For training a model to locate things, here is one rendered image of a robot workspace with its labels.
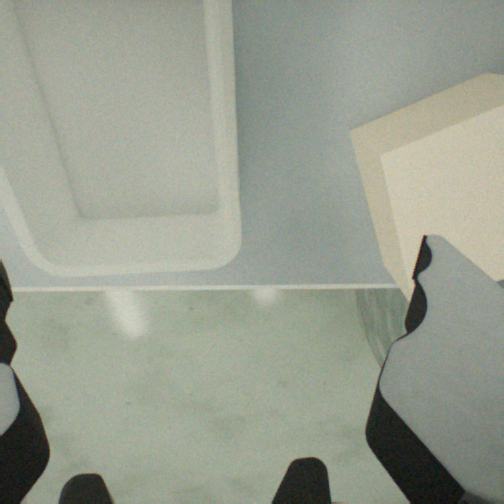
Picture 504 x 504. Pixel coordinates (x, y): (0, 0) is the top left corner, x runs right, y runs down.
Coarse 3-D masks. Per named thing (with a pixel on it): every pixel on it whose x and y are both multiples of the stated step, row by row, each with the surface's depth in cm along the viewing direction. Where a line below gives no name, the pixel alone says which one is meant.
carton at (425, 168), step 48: (432, 96) 30; (480, 96) 26; (384, 144) 26; (432, 144) 25; (480, 144) 25; (384, 192) 28; (432, 192) 27; (480, 192) 27; (384, 240) 34; (480, 240) 29
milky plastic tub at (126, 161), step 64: (0, 0) 24; (64, 0) 25; (128, 0) 25; (192, 0) 25; (0, 64) 24; (64, 64) 27; (128, 64) 27; (192, 64) 28; (0, 128) 24; (64, 128) 29; (128, 128) 30; (192, 128) 30; (0, 192) 25; (64, 192) 31; (128, 192) 33; (192, 192) 33; (64, 256) 29; (128, 256) 29; (192, 256) 29
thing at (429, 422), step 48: (432, 240) 10; (432, 288) 8; (480, 288) 8; (432, 336) 7; (480, 336) 7; (384, 384) 6; (432, 384) 6; (480, 384) 6; (384, 432) 6; (432, 432) 5; (480, 432) 5; (432, 480) 5; (480, 480) 5
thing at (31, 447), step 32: (0, 288) 10; (0, 320) 8; (0, 352) 8; (0, 384) 6; (0, 416) 6; (32, 416) 6; (0, 448) 5; (32, 448) 6; (0, 480) 6; (32, 480) 6
